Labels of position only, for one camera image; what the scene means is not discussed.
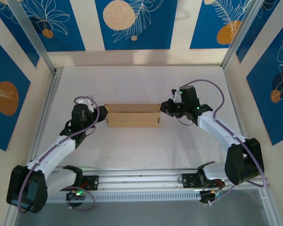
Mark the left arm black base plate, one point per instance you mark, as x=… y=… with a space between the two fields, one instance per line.
x=92 y=182

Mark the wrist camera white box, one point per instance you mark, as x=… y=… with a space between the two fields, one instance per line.
x=85 y=101
x=177 y=96

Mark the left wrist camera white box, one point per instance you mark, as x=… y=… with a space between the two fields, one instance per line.
x=85 y=101

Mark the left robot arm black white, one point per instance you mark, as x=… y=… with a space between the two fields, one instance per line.
x=52 y=155

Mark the aluminium side rail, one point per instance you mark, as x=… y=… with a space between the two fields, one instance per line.
x=229 y=82
x=53 y=82

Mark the brown cardboard paper box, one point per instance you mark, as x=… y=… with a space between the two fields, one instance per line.
x=132 y=117

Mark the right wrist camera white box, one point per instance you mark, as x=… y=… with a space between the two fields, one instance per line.
x=177 y=96

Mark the aluminium frame post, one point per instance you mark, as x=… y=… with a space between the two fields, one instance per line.
x=30 y=30
x=246 y=30

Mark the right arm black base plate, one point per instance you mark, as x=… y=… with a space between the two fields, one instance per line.
x=189 y=180

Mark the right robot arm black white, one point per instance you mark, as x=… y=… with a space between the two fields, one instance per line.
x=245 y=162

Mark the aluminium base rail beam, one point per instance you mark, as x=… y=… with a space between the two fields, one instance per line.
x=141 y=181

